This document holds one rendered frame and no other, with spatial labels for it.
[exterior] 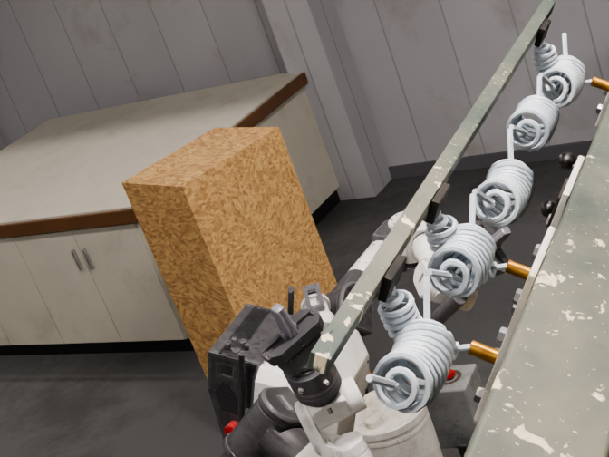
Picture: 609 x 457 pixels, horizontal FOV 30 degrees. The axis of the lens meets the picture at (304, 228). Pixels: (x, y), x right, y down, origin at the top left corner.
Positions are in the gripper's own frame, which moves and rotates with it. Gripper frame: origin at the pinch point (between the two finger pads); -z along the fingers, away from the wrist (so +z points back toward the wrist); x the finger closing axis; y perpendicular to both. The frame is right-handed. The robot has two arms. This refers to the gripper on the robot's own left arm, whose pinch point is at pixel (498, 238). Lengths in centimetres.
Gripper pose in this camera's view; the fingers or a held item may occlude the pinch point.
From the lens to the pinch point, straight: 238.2
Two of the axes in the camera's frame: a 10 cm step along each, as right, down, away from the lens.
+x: 4.1, 8.4, -3.6
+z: -3.8, 5.1, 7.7
